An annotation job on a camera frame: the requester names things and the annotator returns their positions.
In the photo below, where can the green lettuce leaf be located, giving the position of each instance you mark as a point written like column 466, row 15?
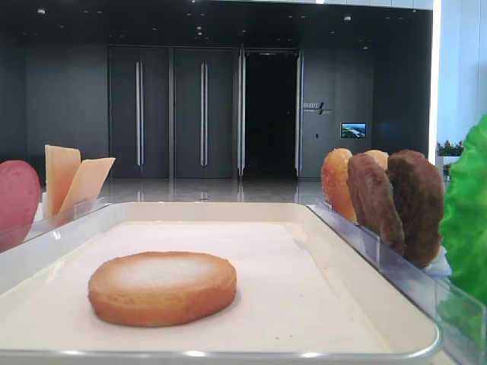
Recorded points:
column 464, row 223

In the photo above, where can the front bread bun slice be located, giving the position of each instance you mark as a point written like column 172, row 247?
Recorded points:
column 334, row 175

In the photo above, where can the bread bun slice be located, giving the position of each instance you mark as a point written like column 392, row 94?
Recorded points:
column 380, row 157
column 334, row 175

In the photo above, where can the left brown meat patty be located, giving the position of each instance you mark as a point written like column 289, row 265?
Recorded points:
column 371, row 194

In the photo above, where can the brown meat patty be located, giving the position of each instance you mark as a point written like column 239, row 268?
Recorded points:
column 371, row 194
column 418, row 194

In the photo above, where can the rear bread bun slice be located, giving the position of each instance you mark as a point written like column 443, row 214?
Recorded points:
column 380, row 157

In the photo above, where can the round bread slice on tray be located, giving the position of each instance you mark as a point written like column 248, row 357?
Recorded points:
column 157, row 289

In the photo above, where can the front yellow cheese slice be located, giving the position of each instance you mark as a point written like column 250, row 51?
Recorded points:
column 87, row 182

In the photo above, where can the yellow cheese slice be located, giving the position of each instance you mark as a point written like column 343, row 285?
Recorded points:
column 87, row 182
column 61, row 167

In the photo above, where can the right brown meat patty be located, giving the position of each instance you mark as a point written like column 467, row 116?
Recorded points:
column 418, row 194

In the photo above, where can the rear yellow cheese slice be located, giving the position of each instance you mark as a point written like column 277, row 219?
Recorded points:
column 61, row 167

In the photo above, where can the white paper tray liner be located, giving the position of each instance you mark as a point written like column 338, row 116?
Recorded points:
column 283, row 303

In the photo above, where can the white rectangular tray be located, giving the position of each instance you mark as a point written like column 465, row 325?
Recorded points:
column 413, row 337

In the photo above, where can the potted flowers planter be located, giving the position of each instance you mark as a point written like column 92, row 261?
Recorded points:
column 447, row 153

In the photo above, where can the clear acrylic left rack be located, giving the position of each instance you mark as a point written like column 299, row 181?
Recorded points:
column 45, row 222

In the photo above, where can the clear acrylic rack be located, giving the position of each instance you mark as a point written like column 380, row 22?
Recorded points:
column 460, row 317
column 45, row 222

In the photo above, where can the clear acrylic right rack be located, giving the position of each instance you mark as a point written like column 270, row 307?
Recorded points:
column 460, row 317

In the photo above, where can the wall display screen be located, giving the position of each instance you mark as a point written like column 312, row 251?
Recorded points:
column 353, row 130

